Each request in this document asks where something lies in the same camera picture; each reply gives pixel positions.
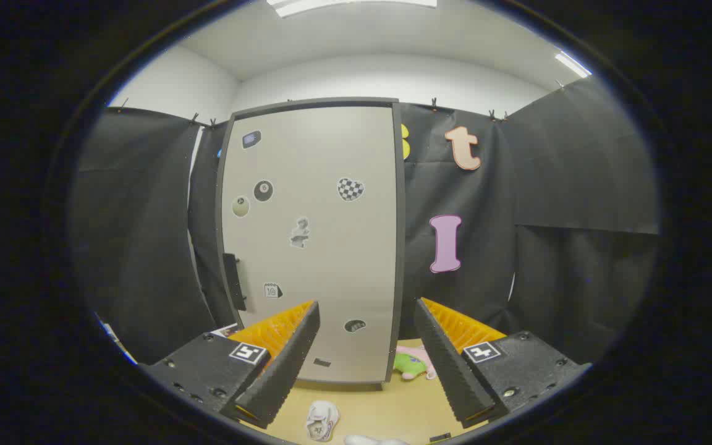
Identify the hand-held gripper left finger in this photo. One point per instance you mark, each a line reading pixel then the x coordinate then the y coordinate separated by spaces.
pixel 288 364

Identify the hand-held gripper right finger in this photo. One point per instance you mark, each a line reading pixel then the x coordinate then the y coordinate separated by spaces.
pixel 449 364

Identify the white shoe red logo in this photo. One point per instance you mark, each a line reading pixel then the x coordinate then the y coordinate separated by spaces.
pixel 322 417

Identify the grey shoe cabinet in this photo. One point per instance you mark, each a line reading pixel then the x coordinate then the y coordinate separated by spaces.
pixel 400 247

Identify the pink green plush toy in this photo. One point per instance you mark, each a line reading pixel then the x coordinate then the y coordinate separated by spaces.
pixel 408 364

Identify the small black block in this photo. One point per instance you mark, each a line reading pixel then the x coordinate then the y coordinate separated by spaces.
pixel 440 437

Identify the black backdrop cloth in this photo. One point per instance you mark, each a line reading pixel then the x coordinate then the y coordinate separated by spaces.
pixel 547 185

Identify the small ceiling light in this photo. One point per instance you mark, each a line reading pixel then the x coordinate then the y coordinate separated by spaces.
pixel 572 64

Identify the long ceiling light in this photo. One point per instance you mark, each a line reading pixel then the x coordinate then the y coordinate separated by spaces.
pixel 331 6

